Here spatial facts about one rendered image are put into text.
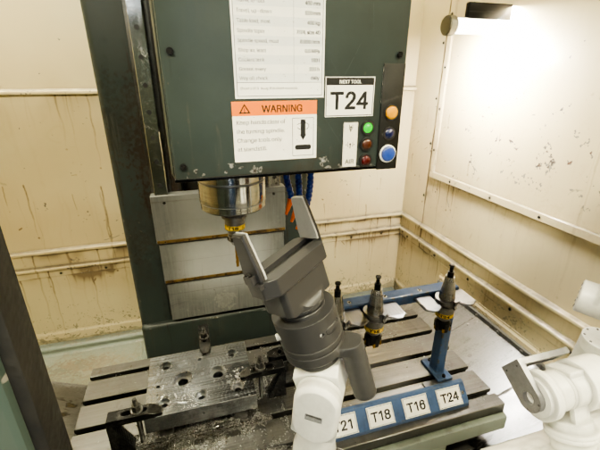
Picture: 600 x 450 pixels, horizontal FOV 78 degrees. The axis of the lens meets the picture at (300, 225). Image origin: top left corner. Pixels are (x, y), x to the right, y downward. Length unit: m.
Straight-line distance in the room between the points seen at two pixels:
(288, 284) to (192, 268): 1.05
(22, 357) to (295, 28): 0.60
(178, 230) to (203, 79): 0.82
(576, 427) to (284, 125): 0.61
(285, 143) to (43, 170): 1.29
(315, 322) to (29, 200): 1.56
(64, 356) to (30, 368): 1.85
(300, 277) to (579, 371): 0.38
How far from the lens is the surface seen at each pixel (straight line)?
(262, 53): 0.69
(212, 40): 0.68
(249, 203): 0.86
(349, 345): 0.52
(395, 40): 0.78
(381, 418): 1.16
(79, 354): 2.12
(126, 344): 2.09
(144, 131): 1.37
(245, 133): 0.69
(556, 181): 1.42
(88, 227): 1.87
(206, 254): 1.45
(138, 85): 1.32
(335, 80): 0.73
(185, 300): 1.55
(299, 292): 0.47
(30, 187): 1.87
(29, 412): 0.30
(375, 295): 0.98
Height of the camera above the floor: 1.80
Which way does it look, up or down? 22 degrees down
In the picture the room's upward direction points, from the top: straight up
